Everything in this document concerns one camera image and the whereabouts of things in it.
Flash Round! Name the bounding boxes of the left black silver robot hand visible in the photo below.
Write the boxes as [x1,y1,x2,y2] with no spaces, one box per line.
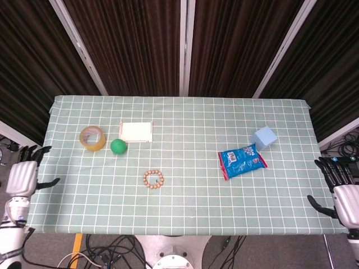
[6,145,61,198]

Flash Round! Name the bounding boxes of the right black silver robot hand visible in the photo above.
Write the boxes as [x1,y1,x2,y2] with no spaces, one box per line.
[307,156,359,229]

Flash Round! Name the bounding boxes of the wooden bead bracelet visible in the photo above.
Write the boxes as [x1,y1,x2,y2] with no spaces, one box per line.
[142,169,164,189]

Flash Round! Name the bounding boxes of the black box with green lights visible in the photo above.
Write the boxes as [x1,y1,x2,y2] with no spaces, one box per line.
[326,156,359,183]

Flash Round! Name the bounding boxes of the thin metal rod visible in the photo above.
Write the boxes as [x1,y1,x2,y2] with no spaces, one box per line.
[323,234,335,269]

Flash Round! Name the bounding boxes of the clear packing tape roll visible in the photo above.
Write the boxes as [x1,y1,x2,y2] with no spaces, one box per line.
[79,126,107,152]

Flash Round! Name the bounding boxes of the yellow floor tape strip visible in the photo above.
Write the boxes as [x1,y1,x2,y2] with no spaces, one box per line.
[70,233,84,269]

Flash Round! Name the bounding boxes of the green ball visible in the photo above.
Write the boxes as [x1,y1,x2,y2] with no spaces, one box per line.
[109,138,128,155]

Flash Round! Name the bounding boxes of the light blue foam cube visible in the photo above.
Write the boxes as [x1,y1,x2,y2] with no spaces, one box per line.
[250,126,278,151]

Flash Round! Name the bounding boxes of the dark brown ribbed partition panel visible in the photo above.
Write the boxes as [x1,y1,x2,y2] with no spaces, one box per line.
[188,0,306,98]
[0,0,102,146]
[63,0,182,96]
[261,0,359,142]

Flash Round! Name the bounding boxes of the blue red snack bag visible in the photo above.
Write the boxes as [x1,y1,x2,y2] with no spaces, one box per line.
[218,143,269,182]

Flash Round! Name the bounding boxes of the white rectangular tray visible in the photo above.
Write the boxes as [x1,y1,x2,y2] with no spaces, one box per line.
[118,120,154,143]

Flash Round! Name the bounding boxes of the green checked tablecloth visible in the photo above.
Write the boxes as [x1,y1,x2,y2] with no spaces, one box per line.
[25,95,348,235]

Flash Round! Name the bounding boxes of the white partition base rail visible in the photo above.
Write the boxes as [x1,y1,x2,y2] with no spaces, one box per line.
[0,120,43,156]
[318,117,359,149]

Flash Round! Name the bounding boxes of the coiled black cables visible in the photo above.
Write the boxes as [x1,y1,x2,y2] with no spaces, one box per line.
[322,130,359,157]

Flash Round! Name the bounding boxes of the white floor cable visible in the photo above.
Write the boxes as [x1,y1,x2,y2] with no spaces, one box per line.
[57,252,102,267]

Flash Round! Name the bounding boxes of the black floor cable bundle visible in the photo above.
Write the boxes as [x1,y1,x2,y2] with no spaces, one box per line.
[57,234,148,269]

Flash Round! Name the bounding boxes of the black cables with green plug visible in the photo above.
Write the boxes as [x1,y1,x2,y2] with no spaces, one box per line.
[206,235,247,269]

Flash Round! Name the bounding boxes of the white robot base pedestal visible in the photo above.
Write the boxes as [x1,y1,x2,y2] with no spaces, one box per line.
[134,234,211,269]

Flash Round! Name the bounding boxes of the white partition post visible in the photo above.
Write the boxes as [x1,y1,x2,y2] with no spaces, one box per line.
[252,0,319,99]
[179,0,196,97]
[49,0,109,96]

